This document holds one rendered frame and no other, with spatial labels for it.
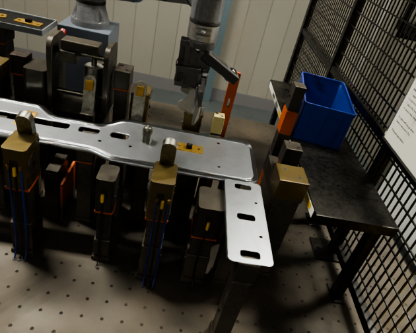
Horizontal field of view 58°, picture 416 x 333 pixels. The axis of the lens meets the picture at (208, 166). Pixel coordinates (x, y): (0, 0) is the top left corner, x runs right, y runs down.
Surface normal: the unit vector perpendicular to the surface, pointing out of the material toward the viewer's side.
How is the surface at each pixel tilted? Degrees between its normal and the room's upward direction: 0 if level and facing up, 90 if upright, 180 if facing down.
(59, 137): 0
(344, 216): 0
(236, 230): 0
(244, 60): 90
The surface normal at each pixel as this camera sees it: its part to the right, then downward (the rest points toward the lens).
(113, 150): 0.20, -0.81
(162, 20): -0.03, 0.56
